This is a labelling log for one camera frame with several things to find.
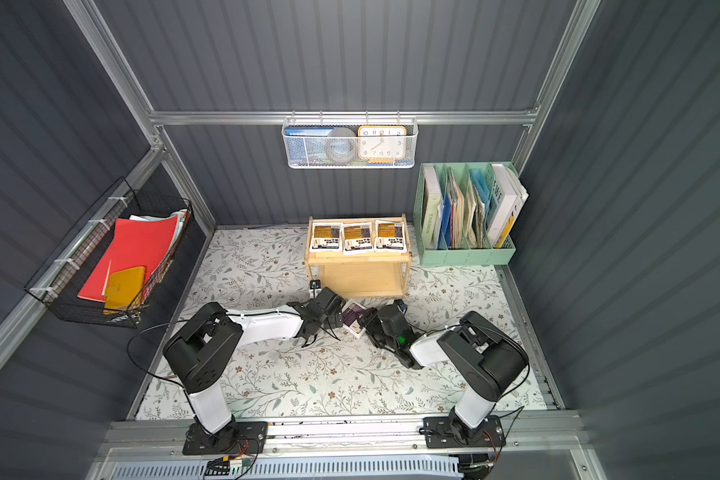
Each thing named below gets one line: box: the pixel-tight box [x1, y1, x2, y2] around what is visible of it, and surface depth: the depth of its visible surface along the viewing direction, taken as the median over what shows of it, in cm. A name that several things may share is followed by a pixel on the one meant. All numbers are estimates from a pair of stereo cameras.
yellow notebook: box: [104, 266, 146, 314], surface depth 69 cm
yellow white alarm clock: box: [358, 125, 407, 163], surface depth 90 cm
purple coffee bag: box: [341, 298, 367, 339], surface depth 93 cm
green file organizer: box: [413, 161, 529, 267], surface depth 104 cm
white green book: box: [421, 165, 443, 247], surface depth 101 cm
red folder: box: [78, 216, 178, 303], surface depth 74 cm
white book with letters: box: [489, 163, 529, 249], surface depth 101 cm
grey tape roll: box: [325, 127, 357, 164], surface depth 89 cm
